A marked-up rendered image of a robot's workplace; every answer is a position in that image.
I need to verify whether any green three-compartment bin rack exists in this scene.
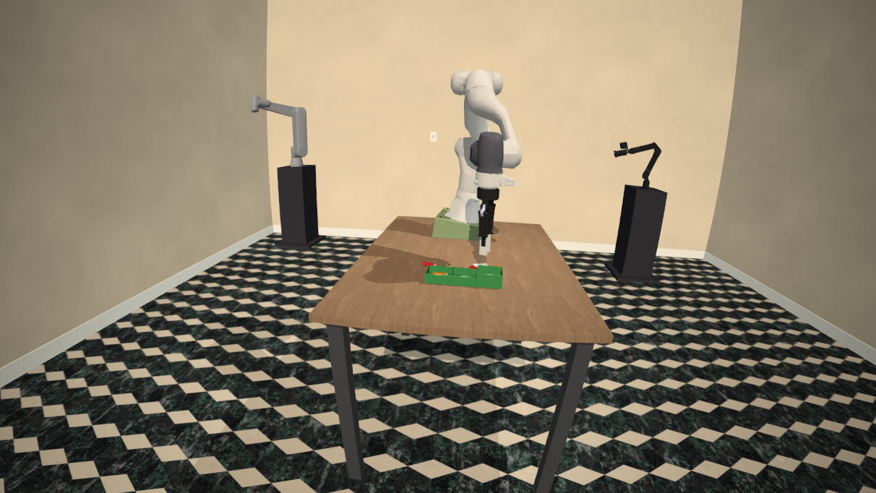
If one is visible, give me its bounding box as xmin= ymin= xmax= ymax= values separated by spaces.
xmin=425 ymin=265 xmax=503 ymax=289

